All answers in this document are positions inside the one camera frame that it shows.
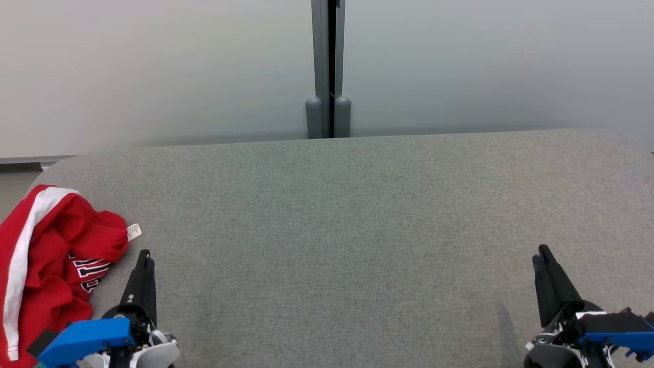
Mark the right gripper body blue housing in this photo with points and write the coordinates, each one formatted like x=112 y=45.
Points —
x=572 y=337

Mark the left gripper body blue housing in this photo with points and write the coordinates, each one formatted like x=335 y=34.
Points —
x=87 y=337

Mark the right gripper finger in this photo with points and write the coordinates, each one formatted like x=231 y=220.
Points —
x=540 y=291
x=562 y=286

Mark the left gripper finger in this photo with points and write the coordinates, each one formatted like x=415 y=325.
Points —
x=152 y=296
x=137 y=291

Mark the red shorts white stripe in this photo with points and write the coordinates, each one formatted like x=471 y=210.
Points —
x=15 y=245

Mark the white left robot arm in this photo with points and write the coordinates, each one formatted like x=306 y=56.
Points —
x=164 y=355

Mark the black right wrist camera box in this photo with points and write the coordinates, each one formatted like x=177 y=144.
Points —
x=613 y=322

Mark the grey cylinder post cap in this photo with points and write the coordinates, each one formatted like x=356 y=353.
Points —
x=313 y=117
x=343 y=117

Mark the grey partition post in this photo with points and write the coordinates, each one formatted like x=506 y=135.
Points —
x=321 y=51

